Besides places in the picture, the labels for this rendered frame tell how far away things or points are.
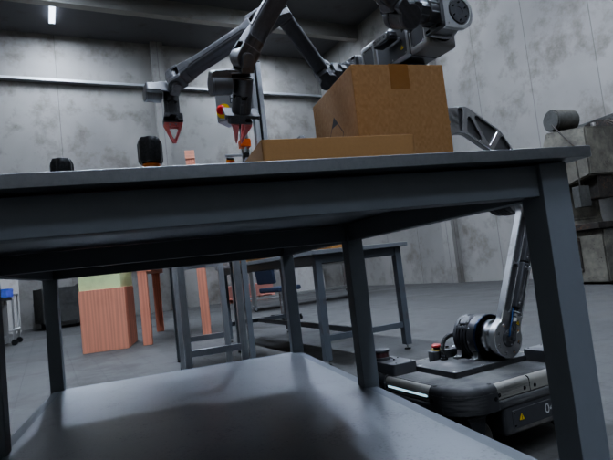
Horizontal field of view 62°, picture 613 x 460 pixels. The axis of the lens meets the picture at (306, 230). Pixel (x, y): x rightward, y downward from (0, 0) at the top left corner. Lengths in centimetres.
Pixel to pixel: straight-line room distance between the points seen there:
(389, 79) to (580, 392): 76
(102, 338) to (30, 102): 862
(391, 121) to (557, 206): 42
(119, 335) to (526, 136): 756
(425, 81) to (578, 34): 858
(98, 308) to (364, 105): 532
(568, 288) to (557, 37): 913
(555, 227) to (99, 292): 562
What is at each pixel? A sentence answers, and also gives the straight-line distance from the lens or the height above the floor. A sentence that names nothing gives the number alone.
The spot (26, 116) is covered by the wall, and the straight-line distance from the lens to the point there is 1384.
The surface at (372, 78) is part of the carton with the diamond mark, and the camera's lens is 125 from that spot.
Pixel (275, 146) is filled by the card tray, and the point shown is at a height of 86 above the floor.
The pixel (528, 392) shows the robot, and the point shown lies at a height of 19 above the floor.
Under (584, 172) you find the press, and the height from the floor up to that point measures 153.
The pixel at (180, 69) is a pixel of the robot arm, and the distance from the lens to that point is 197.
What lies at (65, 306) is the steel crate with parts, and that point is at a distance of 1190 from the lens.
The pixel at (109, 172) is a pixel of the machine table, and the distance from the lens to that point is 74.
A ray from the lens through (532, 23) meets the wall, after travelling 1045.
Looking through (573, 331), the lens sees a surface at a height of 50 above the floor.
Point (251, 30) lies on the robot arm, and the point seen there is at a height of 134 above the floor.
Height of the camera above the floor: 67
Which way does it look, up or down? 4 degrees up
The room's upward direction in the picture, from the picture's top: 6 degrees counter-clockwise
